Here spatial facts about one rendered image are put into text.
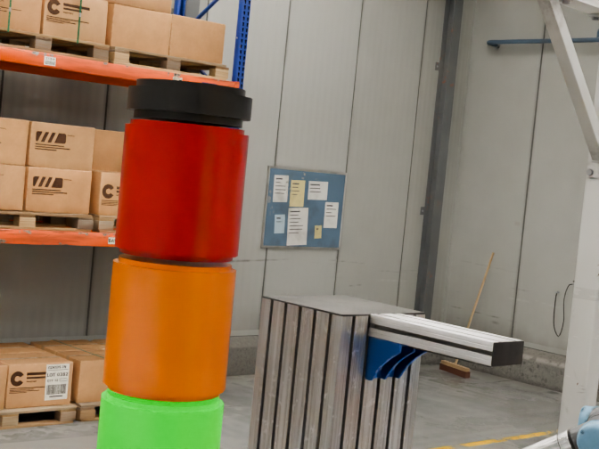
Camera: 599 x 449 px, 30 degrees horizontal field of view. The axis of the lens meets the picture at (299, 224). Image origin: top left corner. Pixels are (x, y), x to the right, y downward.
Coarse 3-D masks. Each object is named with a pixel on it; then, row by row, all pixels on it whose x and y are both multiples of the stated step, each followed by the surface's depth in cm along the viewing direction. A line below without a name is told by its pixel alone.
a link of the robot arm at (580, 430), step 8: (584, 424) 228; (592, 424) 225; (568, 432) 230; (576, 432) 229; (584, 432) 225; (592, 432) 225; (544, 440) 233; (552, 440) 231; (560, 440) 230; (568, 440) 229; (576, 440) 228; (584, 440) 225; (592, 440) 225; (528, 448) 234; (536, 448) 232; (544, 448) 231; (552, 448) 230; (560, 448) 229; (568, 448) 228; (576, 448) 228; (584, 448) 225; (592, 448) 225
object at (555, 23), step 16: (544, 0) 452; (560, 0) 460; (544, 16) 458; (560, 16) 458; (560, 32) 460; (560, 48) 466; (560, 64) 472; (576, 64) 471; (576, 80) 474; (576, 96) 480; (576, 112) 487; (592, 112) 486; (592, 128) 488; (592, 144) 495; (592, 160) 503; (592, 176) 503
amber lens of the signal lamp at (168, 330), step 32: (128, 256) 45; (128, 288) 43; (160, 288) 43; (192, 288) 43; (224, 288) 44; (128, 320) 43; (160, 320) 43; (192, 320) 43; (224, 320) 44; (128, 352) 43; (160, 352) 43; (192, 352) 43; (224, 352) 45; (128, 384) 43; (160, 384) 43; (192, 384) 43; (224, 384) 45
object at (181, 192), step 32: (128, 128) 44; (160, 128) 43; (192, 128) 43; (224, 128) 43; (128, 160) 44; (160, 160) 43; (192, 160) 43; (224, 160) 43; (128, 192) 44; (160, 192) 43; (192, 192) 43; (224, 192) 44; (128, 224) 44; (160, 224) 43; (192, 224) 43; (224, 224) 44; (160, 256) 43; (192, 256) 43; (224, 256) 44
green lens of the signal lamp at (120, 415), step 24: (120, 408) 44; (144, 408) 43; (168, 408) 43; (192, 408) 44; (216, 408) 45; (120, 432) 44; (144, 432) 43; (168, 432) 43; (192, 432) 44; (216, 432) 45
